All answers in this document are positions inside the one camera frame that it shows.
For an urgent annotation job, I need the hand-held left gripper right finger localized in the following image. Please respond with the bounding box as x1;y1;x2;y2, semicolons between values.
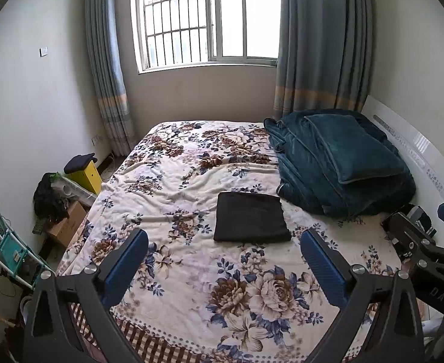
300;228;426;363

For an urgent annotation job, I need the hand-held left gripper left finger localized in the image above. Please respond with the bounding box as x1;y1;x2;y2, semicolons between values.
21;228;149;363

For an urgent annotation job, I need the black striped garment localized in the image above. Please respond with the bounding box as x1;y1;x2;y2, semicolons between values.
213;191;293;243

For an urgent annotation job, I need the floral bed blanket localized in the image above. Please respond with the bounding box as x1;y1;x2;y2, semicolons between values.
56;120;407;363

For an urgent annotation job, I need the cardboard box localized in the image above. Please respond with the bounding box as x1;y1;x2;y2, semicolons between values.
46;200;87;248

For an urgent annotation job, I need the brown checkered bed sheet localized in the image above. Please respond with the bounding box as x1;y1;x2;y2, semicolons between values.
67;302;222;363

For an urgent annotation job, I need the teal plush blanket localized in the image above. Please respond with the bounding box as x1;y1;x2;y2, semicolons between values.
263;110;417;218

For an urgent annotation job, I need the white headboard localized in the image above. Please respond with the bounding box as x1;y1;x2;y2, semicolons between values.
361;94;444;231

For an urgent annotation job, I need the clear plastic storage box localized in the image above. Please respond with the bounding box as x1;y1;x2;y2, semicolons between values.
53;176;98;207

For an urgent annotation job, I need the teal pillow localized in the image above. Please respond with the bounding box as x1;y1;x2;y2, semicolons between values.
304;114;406;185

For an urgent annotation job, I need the yellow box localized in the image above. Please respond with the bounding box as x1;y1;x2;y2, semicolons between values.
68;158;102;194

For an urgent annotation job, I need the black cloth pile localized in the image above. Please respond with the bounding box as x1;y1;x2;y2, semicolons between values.
33;173;69;222

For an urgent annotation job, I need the dark cushion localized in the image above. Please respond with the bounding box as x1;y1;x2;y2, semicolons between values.
64;153;96;175

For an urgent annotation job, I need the teal storage cart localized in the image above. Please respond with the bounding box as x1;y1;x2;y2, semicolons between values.
0;212;54;288

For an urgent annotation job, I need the grey-blue curtain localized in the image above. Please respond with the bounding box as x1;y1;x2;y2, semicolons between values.
85;0;136;156
273;0;374;119

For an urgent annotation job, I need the barred window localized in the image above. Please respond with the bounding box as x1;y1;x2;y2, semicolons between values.
131;0;281;73

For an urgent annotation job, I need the white power cable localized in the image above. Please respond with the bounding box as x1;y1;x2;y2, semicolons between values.
100;152;117;181

